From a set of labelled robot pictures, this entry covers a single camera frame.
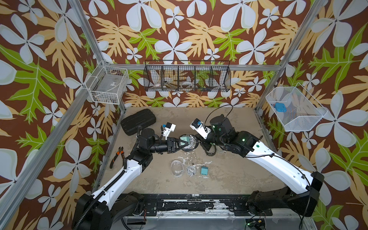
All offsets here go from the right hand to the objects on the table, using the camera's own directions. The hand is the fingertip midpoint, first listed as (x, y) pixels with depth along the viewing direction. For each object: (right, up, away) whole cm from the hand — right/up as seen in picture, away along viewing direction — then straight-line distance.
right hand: (194, 135), depth 70 cm
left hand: (-3, -4, -4) cm, 6 cm away
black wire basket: (-3, +38, +26) cm, 46 cm away
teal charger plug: (+8, -23, +16) cm, 29 cm away
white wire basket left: (-52, +30, +16) cm, 63 cm away
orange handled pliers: (-48, -12, +26) cm, 56 cm away
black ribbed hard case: (-36, +10, +36) cm, 52 cm away
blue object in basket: (+54, +16, +16) cm, 59 cm away
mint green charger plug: (-4, -1, -3) cm, 5 cm away
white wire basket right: (+61, +13, +11) cm, 63 cm away
